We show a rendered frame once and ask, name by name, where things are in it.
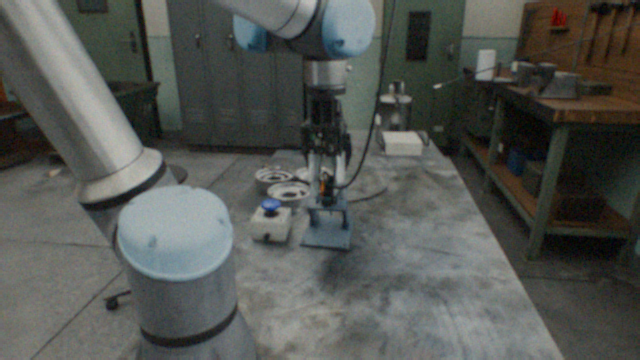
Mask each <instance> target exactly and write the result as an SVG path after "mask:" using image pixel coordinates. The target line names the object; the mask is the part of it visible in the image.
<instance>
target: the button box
mask: <svg viewBox="0 0 640 360"><path fill-rule="evenodd" d="M273 212H274V213H273V214H268V211H265V210H263V209H261V207H259V208H258V210H257V211H256V213H255V215H254V216H253V218H252V219H251V221H250V225H251V238H252V240H257V241H273V242H284V241H285V239H286V236H288V234H289V232H290V229H291V227H292V220H291V209H290V208H278V209H277V210H274V211H273Z"/></svg>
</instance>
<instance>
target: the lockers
mask: <svg viewBox="0 0 640 360"><path fill-rule="evenodd" d="M165 4H166V12H167V19H168V26H170V34H171V41H172V49H173V56H174V65H175V72H176V79H177V87H178V94H179V102H180V109H181V117H182V124H183V131H184V139H185V144H189V148H190V152H207V153H233V154H258V155H274V153H275V152H276V151H277V150H299V151H302V144H301V126H302V125H303V124H304V123H305V122H306V121H307V120H308V118H311V95H308V94H306V86H307V84H305V79H304V54H296V53H284V52H265V53H263V54H261V53H260V52H247V51H245V50H243V49H242V48H241V46H240V45H239V43H238V41H237V39H236V36H235V32H234V14H233V13H231V12H229V11H227V10H225V9H223V8H221V7H219V6H217V5H215V4H213V3H211V2H209V1H207V0H165ZM231 42H232V43H231ZM230 43H231V46H232V44H233V46H234V49H230Z"/></svg>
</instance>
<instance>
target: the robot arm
mask: <svg viewBox="0 0 640 360"><path fill-rule="evenodd" d="M207 1H209V2H211V3H213V4H215V5H217V6H219V7H221V8H223V9H225V10H227V11H229V12H231V13H233V14H234V32H235V36H236V39H237V41H238V43H239V45H240V46H241V48H242V49H243V50H245V51H247V52H260V53H261V54H263V53H265V52H284V53H296V54H304V79H305V84H307V86H306V94H308V95H311V118H308V120H307V121H306V122H305V123H304V124H303V125H302V126H301V144H302V155H304V157H305V160H306V162H307V171H308V182H311V183H312V186H313V188H314V190H315V191H316V193H317V194H318V195H320V194H319V190H320V183H321V178H320V174H321V168H320V164H321V162H322V160H323V154H325V156H326V157H331V162H332V164H333V166H334V172H333V177H334V183H333V186H337V187H341V186H342V183H343V180H344V177H345V174H346V171H347V168H348V165H349V162H350V159H351V156H352V152H353V145H352V141H351V133H347V130H346V128H347V127H348V124H347V123H346V120H344V116H343V110H342V104H341V100H340V99H335V96H341V95H345V94H346V86H345V84H346V83H347V73H346V72H351V67H347V66H346V65H347V64H348V61H347V59H348V57H355V56H357V55H359V54H361V53H362V52H363V51H364V50H365V49H366V48H367V47H368V46H369V44H370V42H371V39H372V37H373V33H374V29H375V16H374V12H373V8H372V6H371V4H370V2H369V1H368V0H207ZM0 74H1V76H2V77H3V78H4V80H5V81H6V83H7V84H8V85H9V87H10V88H11V89H12V91H13V92H14V93H15V95H16V96H17V97H18V99H19V100H20V102H21V103H22V104H23V106H24V107H25V108H26V110H27V111H28V112H29V114H30V115H31V116H32V118H33V119H34V121H35V122H36V123H37V125H38V126H39V127H40V129H41V130H42V131H43V133H44V134H45V135H46V137H47V138H48V140H49V141H51V142H52V144H53V145H54V146H55V148H56V149H57V150H58V152H59V153H60V155H61V156H62V157H63V159H64V160H65V161H66V163H67V164H68V165H69V167H70V168H71V169H72V171H73V172H74V174H75V175H76V176H77V178H78V183H77V187H76V190H75V194H74V196H75V198H76V200H77V201H78V202H79V204H80V205H81V206H82V208H83V209H84V210H85V212H86V213H87V214H88V216H89V217H90V218H91V219H92V221H93V222H94V223H95V225H96V226H97V227H98V229H99V230H100V231H101V233H102V234H103V235H104V237H105V238H106V240H107V241H108V243H109V244H110V246H111V248H112V250H113V252H114V253H115V256H116V258H117V259H118V261H119V263H120V265H121V267H122V269H123V270H124V272H125V274H126V276H127V279H128V282H129V285H130V288H131V292H132V297H133V301H134V306H135V310H136V315H137V321H138V325H139V330H140V336H139V341H138V345H137V350H136V355H135V360H256V351H255V341H254V337H253V334H252V332H251V330H250V328H249V327H248V325H247V323H246V321H245V319H244V317H243V315H242V313H241V312H240V309H239V307H238V301H237V291H236V281H235V270H234V260H233V250H232V243H233V231H232V226H231V223H230V221H229V216H228V212H227V209H226V207H225V205H224V204H223V202H222V201H221V200H220V199H219V198H218V197H216V196H215V195H214V194H212V193H210V192H208V191H205V190H202V189H196V190H192V188H191V187H183V186H179V185H178V182H177V180H176V178H175V177H174V175H173V173H172V171H170V170H169V168H168V166H167V164H166V163H165V161H164V159H163V158H162V156H161V154H160V153H159V152H158V151H156V150H152V149H149V148H145V147H143V146H142V145H141V143H140V141H139V140H138V138H137V136H136V135H135V133H134V131H133V130H132V128H131V126H130V124H129V123H128V121H127V119H126V118H125V116H124V114H123V113H122V111H121V109H120V108H119V106H118V104H117V102H116V101H115V99H114V97H113V96H112V94H111V92H110V91H109V89H108V87H107V86H106V84H105V82H104V80H103V79H102V77H101V75H100V74H99V72H98V70H97V69H96V67H95V65H94V64H93V62H92V59H91V58H90V56H89V54H88V52H87V51H86V49H85V47H84V46H83V44H82V42H81V41H80V39H79V37H78V36H77V34H76V32H75V30H74V29H73V27H72V25H71V24H70V22H69V20H68V19H67V17H66V15H65V14H64V12H63V10H61V8H60V7H59V5H58V3H57V2H56V0H0ZM303 134H304V137H303Z"/></svg>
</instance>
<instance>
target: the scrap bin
mask: <svg viewBox="0 0 640 360"><path fill-rule="evenodd" d="M104 82H105V84H106V86H107V87H108V89H109V91H110V92H111V94H112V96H113V97H114V99H115V101H116V102H117V104H118V106H119V108H120V109H121V111H122V113H123V114H124V116H125V118H126V119H127V121H128V123H129V124H130V126H131V128H132V130H133V131H134V133H135V135H136V136H137V138H138V140H139V141H140V143H141V145H142V146H143V147H145V148H149V149H151V148H153V146H152V140H151V137H148V131H149V125H150V120H151V115H152V111H153V106H154V102H155V97H156V96H157V95H158V86H160V85H161V83H160V82H135V81H104ZM9 94H10V95H14V96H15V99H16V102H17V104H18V105H19V106H20V107H21V108H24V109H25V110H26V108H25V107H24V106H23V104H22V103H21V102H20V100H19V99H18V97H17V96H16V95H15V93H14V92H13V91H9ZM20 103H21V104H22V105H21V104H20ZM26 111H27V110H26ZM27 113H28V114H29V112H28V111H27ZM29 116H30V117H31V118H32V116H31V115H30V114H29ZM32 120H33V122H34V123H35V125H36V126H37V128H38V129H39V131H40V133H41V134H42V136H43V137H44V139H45V140H46V142H47V143H48V145H49V146H51V148H52V149H53V152H49V153H47V157H48V161H49V164H51V166H69V165H68V164H67V163H66V161H65V160H64V159H63V157H62V156H61V155H60V153H59V152H58V150H57V149H56V148H55V146H54V145H53V144H52V142H51V141H49V140H48V138H47V137H46V135H45V134H44V133H43V131H42V130H41V129H40V127H39V126H38V125H37V123H36V122H35V121H34V119H33V118H32Z"/></svg>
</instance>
